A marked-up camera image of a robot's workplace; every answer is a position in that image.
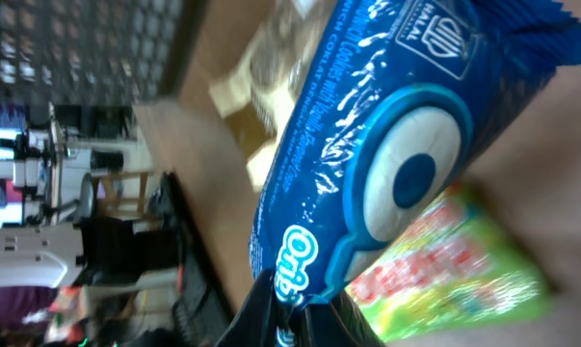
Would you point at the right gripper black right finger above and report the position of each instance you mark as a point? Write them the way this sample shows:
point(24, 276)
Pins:
point(336, 324)

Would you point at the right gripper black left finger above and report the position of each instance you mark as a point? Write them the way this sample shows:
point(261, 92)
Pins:
point(256, 322)

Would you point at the green Haribo gummy bag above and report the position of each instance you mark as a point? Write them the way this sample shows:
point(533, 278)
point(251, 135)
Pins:
point(453, 268)

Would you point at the blue Oreo cookie pack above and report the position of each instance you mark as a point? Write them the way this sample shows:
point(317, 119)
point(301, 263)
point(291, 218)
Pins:
point(401, 96)

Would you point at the brown nuts snack pouch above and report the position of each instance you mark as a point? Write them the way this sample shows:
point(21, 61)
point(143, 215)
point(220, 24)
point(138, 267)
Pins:
point(271, 73)

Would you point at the grey plastic mesh basket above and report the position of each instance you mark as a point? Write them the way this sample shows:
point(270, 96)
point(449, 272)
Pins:
point(95, 52)

